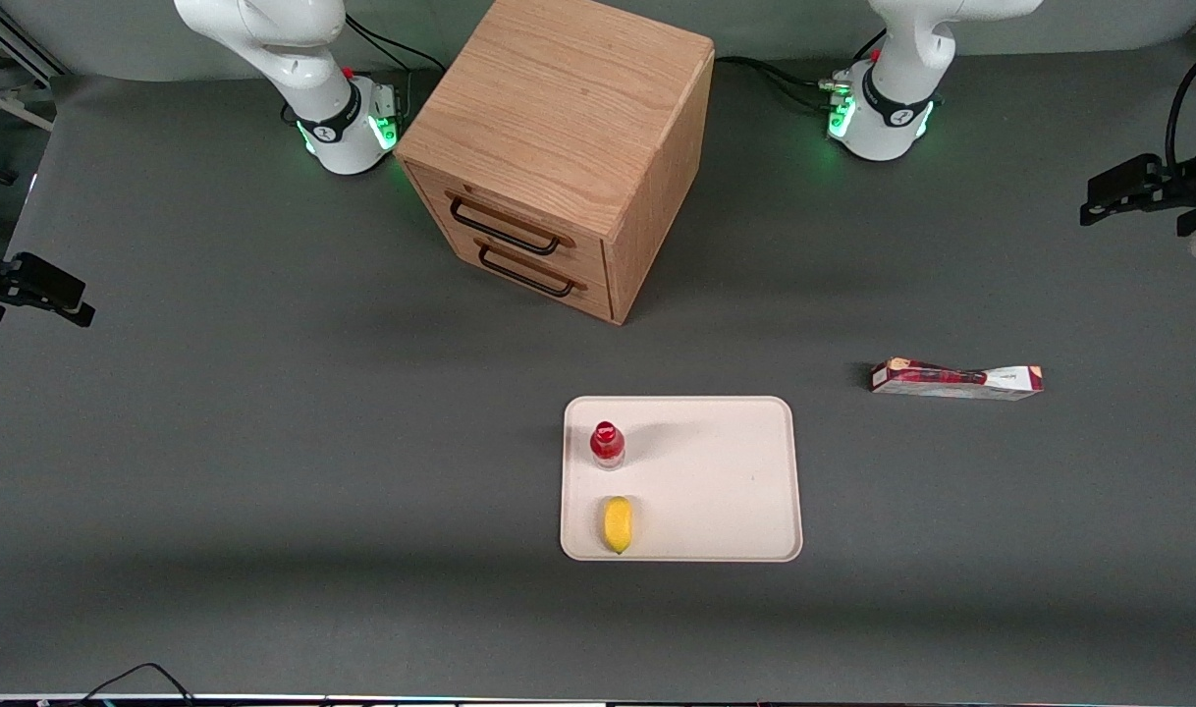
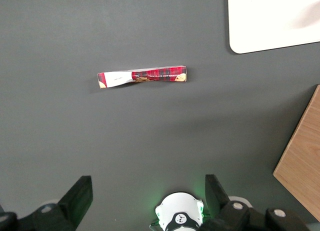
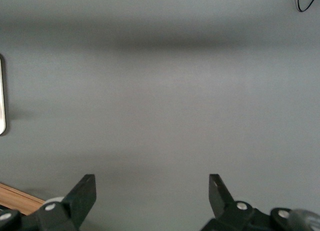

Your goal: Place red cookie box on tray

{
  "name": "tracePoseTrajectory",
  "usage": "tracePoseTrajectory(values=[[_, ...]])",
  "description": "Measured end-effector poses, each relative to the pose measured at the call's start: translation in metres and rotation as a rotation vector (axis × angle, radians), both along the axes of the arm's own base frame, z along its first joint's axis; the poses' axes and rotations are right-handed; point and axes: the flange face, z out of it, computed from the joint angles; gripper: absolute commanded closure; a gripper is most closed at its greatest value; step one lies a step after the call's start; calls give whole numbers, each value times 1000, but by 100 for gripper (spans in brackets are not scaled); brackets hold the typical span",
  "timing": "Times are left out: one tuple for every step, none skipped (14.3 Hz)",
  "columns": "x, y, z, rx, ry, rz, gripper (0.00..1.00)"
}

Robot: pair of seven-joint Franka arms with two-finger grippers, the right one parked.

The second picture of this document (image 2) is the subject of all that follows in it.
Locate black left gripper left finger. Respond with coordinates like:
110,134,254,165
17,175,94,231

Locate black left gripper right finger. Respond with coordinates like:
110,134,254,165
204,174,267,231

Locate cream plastic tray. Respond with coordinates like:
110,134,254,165
227,0,320,55

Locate wooden drawer cabinet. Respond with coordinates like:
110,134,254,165
272,84,320,223

